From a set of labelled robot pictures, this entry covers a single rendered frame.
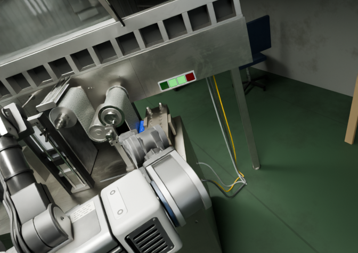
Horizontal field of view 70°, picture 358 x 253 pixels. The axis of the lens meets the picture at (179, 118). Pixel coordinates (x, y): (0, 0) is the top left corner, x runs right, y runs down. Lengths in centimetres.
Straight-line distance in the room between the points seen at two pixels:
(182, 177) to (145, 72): 123
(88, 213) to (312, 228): 184
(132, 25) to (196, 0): 40
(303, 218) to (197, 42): 149
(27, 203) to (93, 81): 133
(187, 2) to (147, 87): 59
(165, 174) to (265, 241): 166
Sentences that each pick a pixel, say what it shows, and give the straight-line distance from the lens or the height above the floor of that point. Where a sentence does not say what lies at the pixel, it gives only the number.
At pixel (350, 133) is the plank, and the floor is 10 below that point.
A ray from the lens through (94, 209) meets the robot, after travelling 56.
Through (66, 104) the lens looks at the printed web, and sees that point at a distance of 155.
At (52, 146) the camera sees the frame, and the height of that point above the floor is 125.
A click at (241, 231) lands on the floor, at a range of 222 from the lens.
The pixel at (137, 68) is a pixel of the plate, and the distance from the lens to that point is 170.
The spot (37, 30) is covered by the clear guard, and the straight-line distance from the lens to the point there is 167.
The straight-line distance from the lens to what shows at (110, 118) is 147.
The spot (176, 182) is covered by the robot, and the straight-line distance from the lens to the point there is 55.
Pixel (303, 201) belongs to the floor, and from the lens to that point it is 233.
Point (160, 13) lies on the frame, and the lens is 161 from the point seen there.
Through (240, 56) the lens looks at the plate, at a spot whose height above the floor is 120.
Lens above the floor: 188
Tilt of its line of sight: 32 degrees down
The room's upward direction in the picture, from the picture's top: 22 degrees counter-clockwise
